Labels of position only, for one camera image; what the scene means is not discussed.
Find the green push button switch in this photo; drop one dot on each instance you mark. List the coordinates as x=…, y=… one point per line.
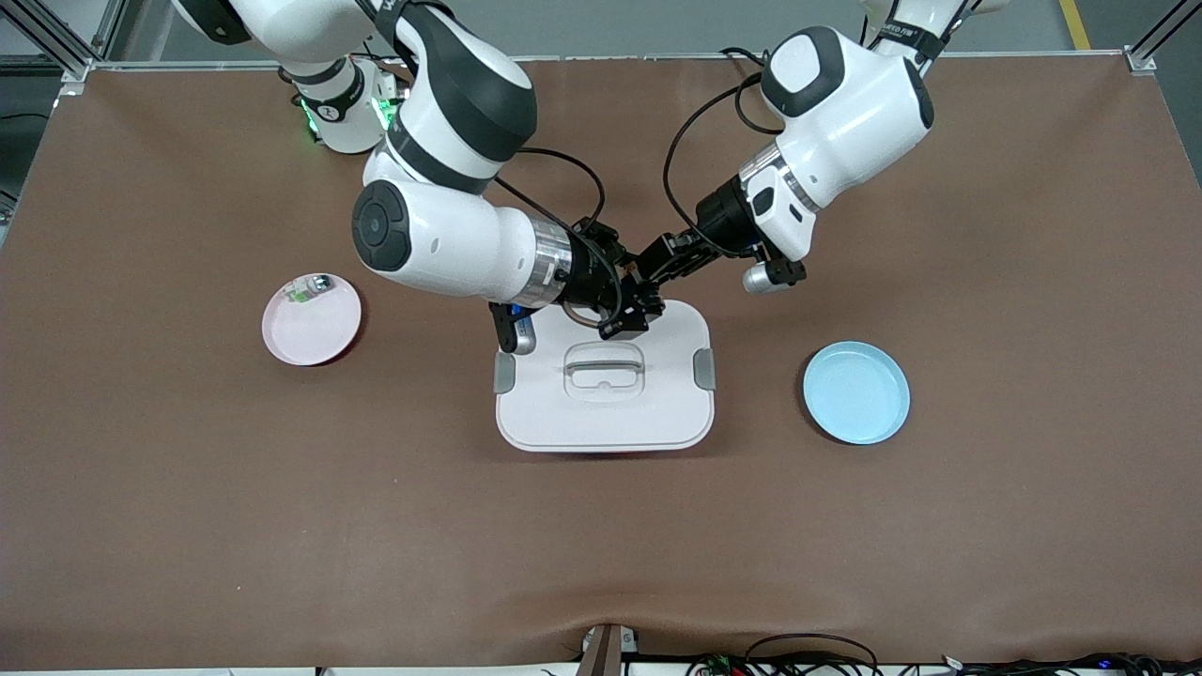
x=315, y=284

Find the light blue round plate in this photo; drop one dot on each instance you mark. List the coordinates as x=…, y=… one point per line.
x=855, y=394

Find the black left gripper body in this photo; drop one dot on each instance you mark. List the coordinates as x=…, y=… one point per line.
x=721, y=218

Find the metal table edge bracket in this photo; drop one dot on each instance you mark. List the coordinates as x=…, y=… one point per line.
x=606, y=652

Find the aluminium table edge rail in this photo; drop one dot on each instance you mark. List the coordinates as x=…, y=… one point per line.
x=610, y=57

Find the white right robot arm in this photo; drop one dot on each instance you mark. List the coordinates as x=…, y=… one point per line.
x=441, y=244

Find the aluminium frame post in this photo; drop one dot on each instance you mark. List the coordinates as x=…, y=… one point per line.
x=1155, y=42
x=47, y=33

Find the pink round plate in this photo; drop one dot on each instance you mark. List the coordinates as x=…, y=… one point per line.
x=310, y=338

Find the white lidded box grey latches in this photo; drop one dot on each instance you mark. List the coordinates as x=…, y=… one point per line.
x=601, y=413

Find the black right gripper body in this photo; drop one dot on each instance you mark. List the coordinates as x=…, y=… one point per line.
x=590, y=272

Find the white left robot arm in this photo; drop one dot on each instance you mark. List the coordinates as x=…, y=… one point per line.
x=845, y=113

